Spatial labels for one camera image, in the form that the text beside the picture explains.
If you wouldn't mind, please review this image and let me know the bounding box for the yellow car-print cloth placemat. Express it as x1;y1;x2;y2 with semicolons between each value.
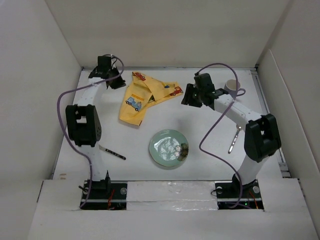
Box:
119;71;184;126

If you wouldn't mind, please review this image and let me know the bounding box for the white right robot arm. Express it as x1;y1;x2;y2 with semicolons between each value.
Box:
181;73;282;197

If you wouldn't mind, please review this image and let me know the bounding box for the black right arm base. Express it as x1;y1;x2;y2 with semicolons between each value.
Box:
210;174;264;210

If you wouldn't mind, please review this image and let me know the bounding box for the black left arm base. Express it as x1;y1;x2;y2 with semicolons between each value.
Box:
79;173;128;211

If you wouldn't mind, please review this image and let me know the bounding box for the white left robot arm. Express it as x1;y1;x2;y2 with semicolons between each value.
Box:
65;54;126;199

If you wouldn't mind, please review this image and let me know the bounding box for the lavender ceramic mug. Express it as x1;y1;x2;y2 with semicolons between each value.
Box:
223;79;246;98

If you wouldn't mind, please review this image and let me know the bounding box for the silver metal spoon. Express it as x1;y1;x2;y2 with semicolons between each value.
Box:
227;124;242;154

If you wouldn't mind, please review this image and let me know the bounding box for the green ceramic plate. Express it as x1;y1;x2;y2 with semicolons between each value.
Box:
149;129;190;168

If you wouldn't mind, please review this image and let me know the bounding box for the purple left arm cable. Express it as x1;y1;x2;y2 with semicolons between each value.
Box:
56;56;125;208

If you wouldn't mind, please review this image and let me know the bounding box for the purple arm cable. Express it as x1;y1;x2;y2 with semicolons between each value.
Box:
195;62;245;210
56;56;125;208

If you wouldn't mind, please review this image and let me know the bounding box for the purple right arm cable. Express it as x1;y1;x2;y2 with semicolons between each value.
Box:
195;62;245;210

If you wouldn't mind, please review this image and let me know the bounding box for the aluminium table edge rail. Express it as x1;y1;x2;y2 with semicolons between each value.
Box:
81;65;257;71

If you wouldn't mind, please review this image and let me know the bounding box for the black-handled metal fork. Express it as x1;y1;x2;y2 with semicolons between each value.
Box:
99;145;127;161

